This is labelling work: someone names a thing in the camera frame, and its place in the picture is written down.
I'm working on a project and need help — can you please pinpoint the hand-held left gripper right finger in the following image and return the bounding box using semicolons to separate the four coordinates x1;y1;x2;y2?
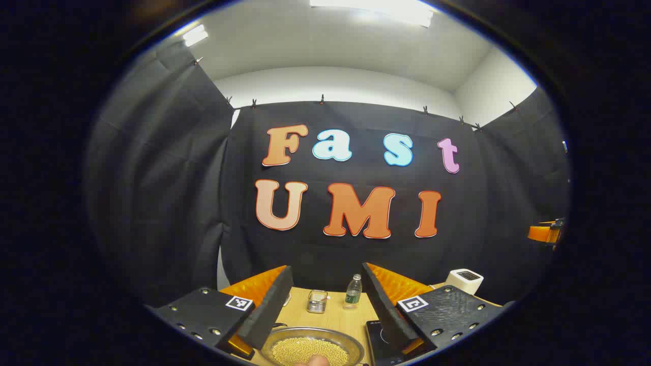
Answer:
362;262;514;356

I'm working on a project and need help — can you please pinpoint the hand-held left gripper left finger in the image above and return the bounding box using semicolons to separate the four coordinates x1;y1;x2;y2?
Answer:
147;264;294;360

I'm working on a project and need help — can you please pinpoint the black induction cooktop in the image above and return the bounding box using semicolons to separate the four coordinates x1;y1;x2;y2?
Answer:
365;320;423;365

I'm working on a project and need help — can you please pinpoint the stainless steel pot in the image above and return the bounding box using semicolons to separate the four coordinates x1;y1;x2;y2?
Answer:
260;327;365;366

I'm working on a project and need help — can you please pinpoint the clear plastic water bottle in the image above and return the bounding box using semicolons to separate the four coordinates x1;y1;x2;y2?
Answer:
343;274;363;310

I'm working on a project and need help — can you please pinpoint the pile of yellow soybeans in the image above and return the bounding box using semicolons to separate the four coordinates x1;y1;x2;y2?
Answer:
271;337;350;365

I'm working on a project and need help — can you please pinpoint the white rectangular appliance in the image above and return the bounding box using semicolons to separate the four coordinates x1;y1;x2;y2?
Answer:
445;268;484;295

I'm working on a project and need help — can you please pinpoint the black backdrop cloth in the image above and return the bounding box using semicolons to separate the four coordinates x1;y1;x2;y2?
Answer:
86;43;570;306

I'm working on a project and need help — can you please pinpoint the row of cloth clips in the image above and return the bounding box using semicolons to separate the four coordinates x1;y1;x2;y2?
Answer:
191;56;520;131

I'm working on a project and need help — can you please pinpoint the ceiling light fixture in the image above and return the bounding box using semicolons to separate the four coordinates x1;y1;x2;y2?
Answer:
310;0;434;28
182;24;209;47

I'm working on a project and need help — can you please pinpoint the metal wire holder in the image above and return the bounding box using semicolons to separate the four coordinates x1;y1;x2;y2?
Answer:
307;289;329;314

